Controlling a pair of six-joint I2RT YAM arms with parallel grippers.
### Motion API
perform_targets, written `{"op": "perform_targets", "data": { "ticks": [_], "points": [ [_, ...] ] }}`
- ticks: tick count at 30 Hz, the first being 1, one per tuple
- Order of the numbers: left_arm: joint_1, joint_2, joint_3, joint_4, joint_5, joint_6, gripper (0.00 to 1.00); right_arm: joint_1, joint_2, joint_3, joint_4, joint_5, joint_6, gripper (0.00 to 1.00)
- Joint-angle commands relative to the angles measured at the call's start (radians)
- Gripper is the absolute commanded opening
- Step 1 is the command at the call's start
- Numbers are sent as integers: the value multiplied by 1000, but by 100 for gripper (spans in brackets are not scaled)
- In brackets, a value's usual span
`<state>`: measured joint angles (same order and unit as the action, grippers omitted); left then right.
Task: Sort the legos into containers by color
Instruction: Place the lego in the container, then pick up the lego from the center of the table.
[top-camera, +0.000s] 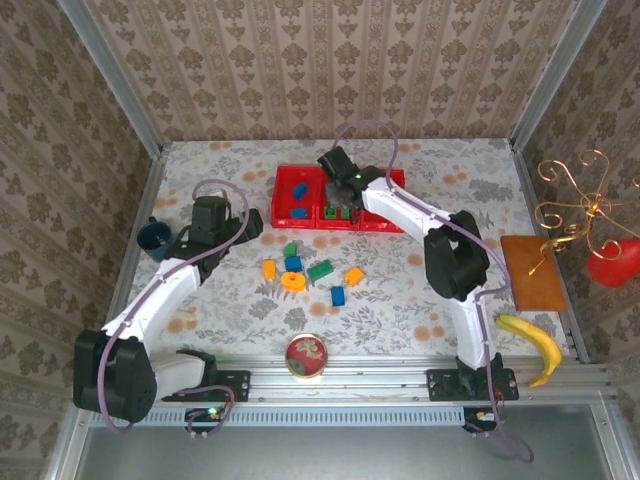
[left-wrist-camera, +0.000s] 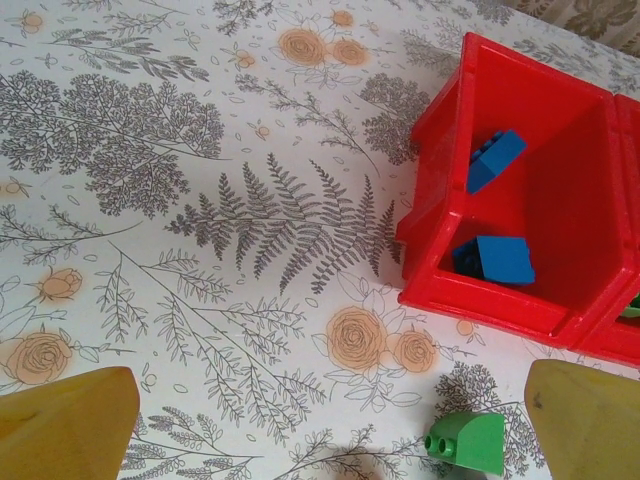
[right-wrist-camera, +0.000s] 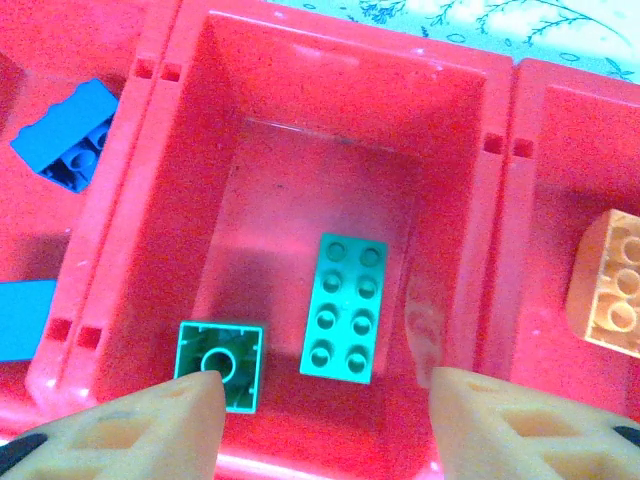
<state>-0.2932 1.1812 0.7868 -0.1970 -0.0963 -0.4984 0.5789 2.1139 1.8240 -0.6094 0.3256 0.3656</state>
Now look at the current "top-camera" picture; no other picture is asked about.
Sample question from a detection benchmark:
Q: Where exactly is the red three-compartment bin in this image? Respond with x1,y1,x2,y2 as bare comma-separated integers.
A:
271,166,407,234

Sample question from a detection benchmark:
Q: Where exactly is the dark blue mug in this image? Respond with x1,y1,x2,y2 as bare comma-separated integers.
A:
137,217,176,264

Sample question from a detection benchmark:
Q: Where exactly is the round red floral tin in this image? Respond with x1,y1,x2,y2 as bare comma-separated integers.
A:
284,333,329,380

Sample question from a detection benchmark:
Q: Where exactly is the brown wooden board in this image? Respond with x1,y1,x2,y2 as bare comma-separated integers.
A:
500,234,569,312

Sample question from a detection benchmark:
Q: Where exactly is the black connector board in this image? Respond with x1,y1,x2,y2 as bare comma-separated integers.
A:
463,407,501,426
184,407,226,424

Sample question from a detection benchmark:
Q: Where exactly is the yellow banana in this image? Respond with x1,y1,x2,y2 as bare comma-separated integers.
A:
495,313,564,389

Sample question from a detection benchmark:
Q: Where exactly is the red heart ornament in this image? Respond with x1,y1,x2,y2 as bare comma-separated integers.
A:
585,238,640,290

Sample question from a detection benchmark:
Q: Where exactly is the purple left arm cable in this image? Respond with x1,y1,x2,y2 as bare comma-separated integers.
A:
97,178,251,441

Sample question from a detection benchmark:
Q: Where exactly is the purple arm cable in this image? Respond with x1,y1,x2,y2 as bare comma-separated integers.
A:
332,120,535,465
97,178,251,441

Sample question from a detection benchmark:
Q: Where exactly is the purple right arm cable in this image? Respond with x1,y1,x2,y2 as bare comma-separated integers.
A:
332,120,535,465

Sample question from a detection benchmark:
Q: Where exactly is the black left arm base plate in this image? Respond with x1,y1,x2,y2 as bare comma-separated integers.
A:
160,368,251,403

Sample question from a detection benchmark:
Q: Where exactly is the aluminium rail under arm bases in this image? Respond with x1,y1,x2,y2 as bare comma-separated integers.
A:
74,352,614,406

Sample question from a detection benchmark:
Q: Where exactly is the aluminium frame post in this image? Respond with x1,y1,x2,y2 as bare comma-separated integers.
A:
509,0,609,151
57,0,166,159

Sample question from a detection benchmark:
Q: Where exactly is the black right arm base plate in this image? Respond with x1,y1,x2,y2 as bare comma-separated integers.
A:
425,368,520,403

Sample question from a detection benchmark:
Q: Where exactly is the grey slotted cable tray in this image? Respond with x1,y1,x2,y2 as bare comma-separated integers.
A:
89,405,469,427

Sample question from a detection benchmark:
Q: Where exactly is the gold wire ornament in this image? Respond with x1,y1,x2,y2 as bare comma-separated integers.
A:
528,148,640,276

